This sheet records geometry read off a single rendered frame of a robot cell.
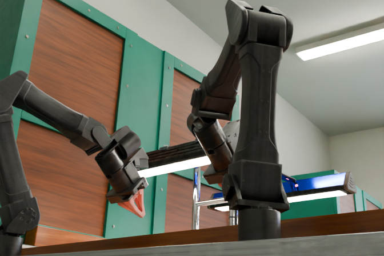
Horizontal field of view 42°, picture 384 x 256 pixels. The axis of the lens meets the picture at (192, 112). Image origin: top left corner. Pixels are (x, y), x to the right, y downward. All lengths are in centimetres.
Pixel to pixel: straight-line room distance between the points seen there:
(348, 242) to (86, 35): 172
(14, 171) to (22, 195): 6
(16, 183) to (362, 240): 83
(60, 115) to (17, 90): 12
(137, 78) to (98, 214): 64
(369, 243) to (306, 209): 374
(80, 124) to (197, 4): 301
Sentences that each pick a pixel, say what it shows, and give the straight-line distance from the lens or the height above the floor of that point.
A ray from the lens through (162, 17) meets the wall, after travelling 401.
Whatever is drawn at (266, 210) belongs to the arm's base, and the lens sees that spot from 73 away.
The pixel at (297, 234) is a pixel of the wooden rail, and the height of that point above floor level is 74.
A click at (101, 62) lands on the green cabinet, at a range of 210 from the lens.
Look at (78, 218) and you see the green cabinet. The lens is 187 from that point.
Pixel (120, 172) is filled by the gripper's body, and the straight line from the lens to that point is 128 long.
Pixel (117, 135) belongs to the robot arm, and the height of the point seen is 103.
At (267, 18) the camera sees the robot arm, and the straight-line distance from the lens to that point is 84.
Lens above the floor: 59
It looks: 23 degrees up
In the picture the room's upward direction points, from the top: 2 degrees clockwise
